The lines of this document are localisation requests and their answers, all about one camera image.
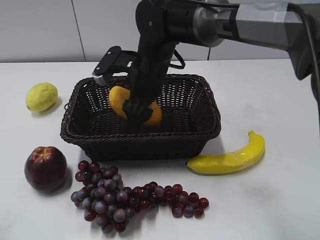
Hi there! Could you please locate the purple red grape bunch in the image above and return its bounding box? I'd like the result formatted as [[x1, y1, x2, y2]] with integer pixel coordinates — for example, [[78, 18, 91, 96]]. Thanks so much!
[[70, 160, 209, 234]]

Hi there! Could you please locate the dark red apple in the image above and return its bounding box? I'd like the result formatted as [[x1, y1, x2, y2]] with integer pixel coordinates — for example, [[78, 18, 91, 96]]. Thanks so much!
[[24, 146, 67, 194]]

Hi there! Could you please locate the yellow mango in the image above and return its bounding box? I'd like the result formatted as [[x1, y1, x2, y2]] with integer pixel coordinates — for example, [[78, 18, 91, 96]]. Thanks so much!
[[109, 86, 162, 126]]

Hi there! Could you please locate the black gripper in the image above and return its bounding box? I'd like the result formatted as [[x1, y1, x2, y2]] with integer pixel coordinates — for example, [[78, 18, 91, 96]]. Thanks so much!
[[122, 39, 175, 128]]

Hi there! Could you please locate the dark woven wicker basket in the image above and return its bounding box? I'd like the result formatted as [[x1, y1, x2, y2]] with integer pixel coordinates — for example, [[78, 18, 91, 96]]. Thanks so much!
[[60, 74, 221, 162]]

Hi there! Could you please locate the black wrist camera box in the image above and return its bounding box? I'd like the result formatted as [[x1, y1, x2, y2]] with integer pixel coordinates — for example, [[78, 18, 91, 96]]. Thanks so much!
[[92, 46, 137, 87]]

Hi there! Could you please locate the yellow banana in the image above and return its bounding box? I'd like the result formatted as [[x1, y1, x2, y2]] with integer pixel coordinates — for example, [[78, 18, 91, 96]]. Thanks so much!
[[186, 130, 266, 175]]

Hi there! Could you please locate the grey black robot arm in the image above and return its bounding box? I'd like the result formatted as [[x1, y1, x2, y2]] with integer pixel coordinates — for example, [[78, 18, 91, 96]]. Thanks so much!
[[123, 0, 320, 125]]

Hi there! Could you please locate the yellow lemon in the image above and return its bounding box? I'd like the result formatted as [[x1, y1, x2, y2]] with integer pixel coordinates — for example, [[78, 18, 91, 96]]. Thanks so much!
[[25, 82, 58, 112]]

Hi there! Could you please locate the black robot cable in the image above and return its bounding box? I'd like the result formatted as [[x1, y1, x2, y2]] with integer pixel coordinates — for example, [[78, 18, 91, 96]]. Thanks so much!
[[287, 1, 320, 106]]

